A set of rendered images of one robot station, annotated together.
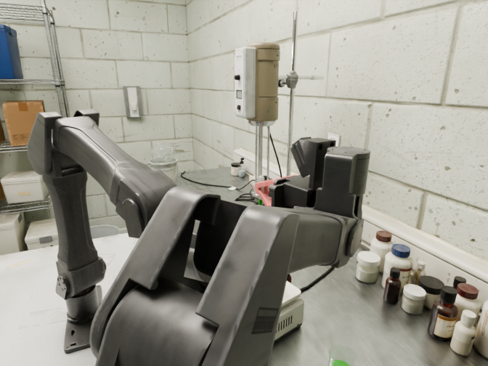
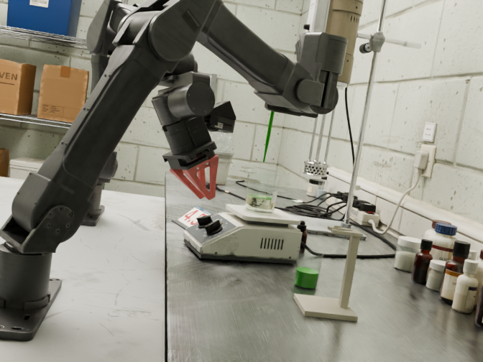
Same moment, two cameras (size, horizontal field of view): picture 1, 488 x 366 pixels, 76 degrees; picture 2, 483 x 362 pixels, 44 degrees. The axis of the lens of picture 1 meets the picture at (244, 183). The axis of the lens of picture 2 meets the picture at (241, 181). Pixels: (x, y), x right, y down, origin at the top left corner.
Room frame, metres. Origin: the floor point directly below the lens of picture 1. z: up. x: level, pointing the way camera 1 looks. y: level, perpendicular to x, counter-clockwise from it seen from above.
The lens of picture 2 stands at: (-0.58, -0.31, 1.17)
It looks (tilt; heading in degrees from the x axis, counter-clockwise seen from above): 6 degrees down; 16
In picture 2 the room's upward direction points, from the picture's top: 9 degrees clockwise
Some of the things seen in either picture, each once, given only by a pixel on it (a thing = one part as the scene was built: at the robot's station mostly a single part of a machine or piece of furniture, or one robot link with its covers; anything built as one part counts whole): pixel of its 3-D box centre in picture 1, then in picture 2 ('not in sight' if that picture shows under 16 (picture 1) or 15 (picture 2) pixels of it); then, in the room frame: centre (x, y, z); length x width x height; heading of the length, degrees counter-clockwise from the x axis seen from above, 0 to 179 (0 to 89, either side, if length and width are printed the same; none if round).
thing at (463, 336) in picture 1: (464, 332); (466, 286); (0.49, -0.43, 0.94); 0.03 x 0.03 x 0.09
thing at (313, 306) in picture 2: not in sight; (330, 268); (0.32, -0.22, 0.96); 0.08 x 0.08 x 0.13; 23
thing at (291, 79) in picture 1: (284, 80); (370, 43); (1.10, -0.14, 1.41); 0.25 x 0.11 x 0.05; 114
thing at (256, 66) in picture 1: (255, 85); (328, 39); (1.02, -0.04, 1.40); 0.15 x 0.11 x 0.24; 114
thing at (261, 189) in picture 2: not in sight; (260, 192); (0.56, -0.03, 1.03); 0.07 x 0.06 x 0.08; 117
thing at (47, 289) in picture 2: not in sight; (22, 276); (0.04, 0.11, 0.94); 0.20 x 0.07 x 0.08; 24
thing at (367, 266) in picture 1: (367, 267); (409, 254); (0.73, -0.33, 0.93); 0.06 x 0.06 x 0.07
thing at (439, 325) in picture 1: (444, 311); (456, 272); (0.53, -0.41, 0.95); 0.04 x 0.04 x 0.11
